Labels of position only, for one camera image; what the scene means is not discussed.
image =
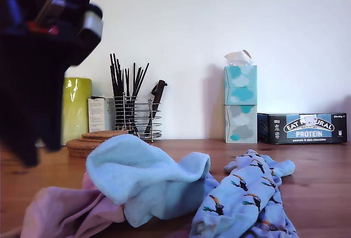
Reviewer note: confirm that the blue cloud tissue box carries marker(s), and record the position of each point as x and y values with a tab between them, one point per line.
241	84

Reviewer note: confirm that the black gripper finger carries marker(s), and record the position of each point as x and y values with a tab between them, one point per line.
52	84
16	112

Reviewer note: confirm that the white printed carton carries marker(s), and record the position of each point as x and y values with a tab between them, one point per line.
96	114

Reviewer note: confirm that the yellow kitchen roll pack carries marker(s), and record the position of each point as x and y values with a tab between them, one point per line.
76	106

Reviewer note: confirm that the black protein bar box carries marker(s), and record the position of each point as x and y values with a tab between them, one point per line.
310	133

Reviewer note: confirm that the black stick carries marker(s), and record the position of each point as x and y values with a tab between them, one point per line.
134	79
128	81
112	70
116	70
142	79
119	76

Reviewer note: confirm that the square cork coaster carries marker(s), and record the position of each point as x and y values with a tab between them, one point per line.
101	134
90	140

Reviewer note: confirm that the blue toucan pattern sock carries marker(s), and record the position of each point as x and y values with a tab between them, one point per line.
238	191
285	168

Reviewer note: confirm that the white tissue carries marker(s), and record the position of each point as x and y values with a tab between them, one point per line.
238	57

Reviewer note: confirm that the arm grey camera box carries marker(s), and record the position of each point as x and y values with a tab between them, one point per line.
93	22

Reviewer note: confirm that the grey cloud tissue box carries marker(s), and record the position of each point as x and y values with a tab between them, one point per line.
241	124

